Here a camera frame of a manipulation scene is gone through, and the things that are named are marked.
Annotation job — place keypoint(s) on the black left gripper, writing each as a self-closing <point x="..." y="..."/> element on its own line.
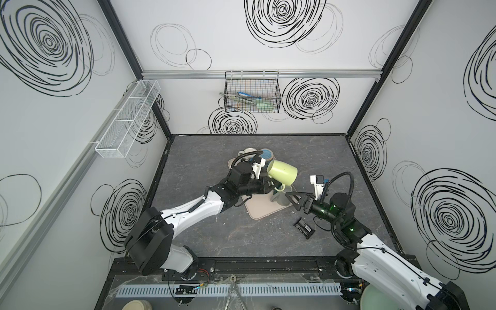
<point x="267" y="185"/>

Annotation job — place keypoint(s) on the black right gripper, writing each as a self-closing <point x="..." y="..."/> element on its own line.
<point x="307" y="203"/>

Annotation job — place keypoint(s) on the light green mug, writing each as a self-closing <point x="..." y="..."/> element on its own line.
<point x="282" y="172"/>

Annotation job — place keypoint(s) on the grey mug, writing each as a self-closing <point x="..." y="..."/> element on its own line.
<point x="280" y="198"/>

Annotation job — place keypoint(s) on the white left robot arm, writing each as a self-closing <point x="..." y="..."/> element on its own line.
<point x="150" y="242"/>

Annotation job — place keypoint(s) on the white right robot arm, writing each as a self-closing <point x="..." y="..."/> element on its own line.
<point x="365" y="256"/>

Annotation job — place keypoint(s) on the cream white mug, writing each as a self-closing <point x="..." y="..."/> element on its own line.
<point x="247" y="150"/>

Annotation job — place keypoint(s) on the blue butterfly mug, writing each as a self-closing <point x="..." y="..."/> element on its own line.
<point x="267" y="155"/>

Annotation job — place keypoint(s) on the beige plastic tray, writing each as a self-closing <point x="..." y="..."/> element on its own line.
<point x="258" y="206"/>

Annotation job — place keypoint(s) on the black snack packet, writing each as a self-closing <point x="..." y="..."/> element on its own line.
<point x="304" y="228"/>

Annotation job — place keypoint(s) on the light green plate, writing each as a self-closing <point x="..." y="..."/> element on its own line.
<point x="373" y="299"/>

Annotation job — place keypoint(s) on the beige round object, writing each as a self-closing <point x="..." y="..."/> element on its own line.
<point x="137" y="305"/>

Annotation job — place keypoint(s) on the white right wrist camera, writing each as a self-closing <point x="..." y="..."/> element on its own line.
<point x="318" y="182"/>

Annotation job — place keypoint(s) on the utensils in wire basket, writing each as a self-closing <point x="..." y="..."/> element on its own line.
<point x="242" y="98"/>

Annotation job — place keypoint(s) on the white slotted cable duct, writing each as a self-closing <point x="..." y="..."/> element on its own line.
<point x="221" y="290"/>

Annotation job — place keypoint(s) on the black wire basket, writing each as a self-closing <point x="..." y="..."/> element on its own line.
<point x="263" y="84"/>

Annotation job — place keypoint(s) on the white wire shelf basket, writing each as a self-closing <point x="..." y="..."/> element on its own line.
<point x="123" y="131"/>

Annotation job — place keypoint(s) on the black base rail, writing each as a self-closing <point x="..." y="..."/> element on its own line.
<point x="212" y="268"/>

